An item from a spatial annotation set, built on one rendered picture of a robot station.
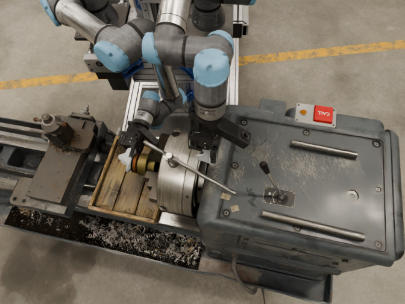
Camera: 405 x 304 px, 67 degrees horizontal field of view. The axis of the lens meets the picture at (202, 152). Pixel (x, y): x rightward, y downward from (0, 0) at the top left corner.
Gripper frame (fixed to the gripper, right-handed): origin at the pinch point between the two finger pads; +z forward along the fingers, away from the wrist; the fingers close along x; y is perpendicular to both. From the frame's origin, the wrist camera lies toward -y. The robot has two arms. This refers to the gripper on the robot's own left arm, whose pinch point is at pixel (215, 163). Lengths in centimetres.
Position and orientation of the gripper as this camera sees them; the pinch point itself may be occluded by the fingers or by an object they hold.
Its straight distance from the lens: 90.5
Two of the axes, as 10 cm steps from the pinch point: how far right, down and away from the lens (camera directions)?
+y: -9.7, -1.7, 1.4
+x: -2.3, 7.5, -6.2
